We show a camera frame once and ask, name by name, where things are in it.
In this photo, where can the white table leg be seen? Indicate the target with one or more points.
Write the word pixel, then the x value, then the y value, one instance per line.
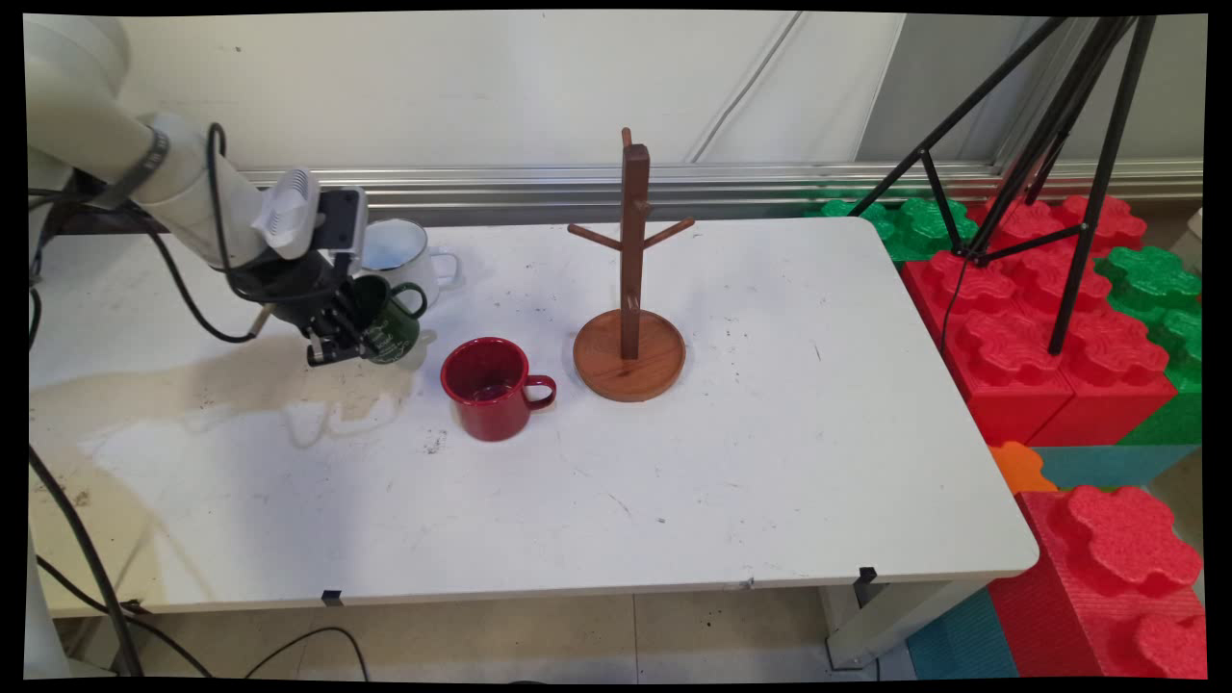
pixel 885 616

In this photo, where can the green enamel mug white lettering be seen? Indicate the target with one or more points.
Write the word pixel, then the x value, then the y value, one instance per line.
pixel 390 332

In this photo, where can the orange foam piece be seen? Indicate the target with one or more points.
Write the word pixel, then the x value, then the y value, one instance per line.
pixel 1018 467

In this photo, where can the green foam block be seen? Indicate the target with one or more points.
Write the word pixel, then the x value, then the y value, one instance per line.
pixel 1155 284
pixel 919 226

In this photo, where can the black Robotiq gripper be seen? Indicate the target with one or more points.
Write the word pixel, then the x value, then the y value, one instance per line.
pixel 294 289

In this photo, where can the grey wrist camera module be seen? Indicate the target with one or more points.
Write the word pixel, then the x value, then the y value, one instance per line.
pixel 308 217

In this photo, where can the red enamel mug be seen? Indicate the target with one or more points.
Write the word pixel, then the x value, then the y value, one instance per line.
pixel 491 404

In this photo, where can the brown wooden mug tree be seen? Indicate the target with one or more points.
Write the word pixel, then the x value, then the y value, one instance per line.
pixel 633 192

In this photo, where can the large red foam block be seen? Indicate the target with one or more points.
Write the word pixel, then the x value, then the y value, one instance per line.
pixel 1011 346

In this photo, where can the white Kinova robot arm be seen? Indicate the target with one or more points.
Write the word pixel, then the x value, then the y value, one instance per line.
pixel 77 106

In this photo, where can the aluminium wall rail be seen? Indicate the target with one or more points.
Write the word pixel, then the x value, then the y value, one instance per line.
pixel 770 188

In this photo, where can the black camera tripod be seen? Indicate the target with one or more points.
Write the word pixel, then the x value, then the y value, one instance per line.
pixel 1097 173

